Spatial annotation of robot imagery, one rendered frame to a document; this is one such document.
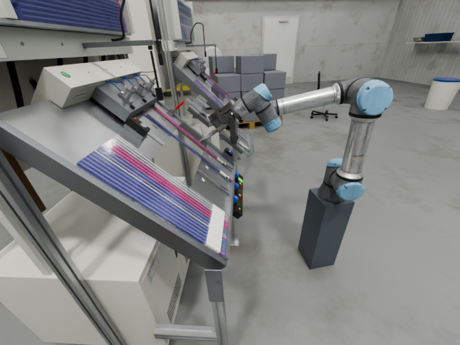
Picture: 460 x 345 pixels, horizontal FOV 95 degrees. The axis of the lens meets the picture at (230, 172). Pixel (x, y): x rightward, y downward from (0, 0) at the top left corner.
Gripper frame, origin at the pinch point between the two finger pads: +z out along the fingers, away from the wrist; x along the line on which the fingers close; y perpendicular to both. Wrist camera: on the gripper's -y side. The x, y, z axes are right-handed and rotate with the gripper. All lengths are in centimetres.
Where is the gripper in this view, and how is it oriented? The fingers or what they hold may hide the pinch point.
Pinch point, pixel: (204, 139)
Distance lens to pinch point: 99.8
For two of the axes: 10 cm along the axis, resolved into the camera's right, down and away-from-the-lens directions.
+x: -1.9, 3.4, -9.2
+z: -8.1, 4.7, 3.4
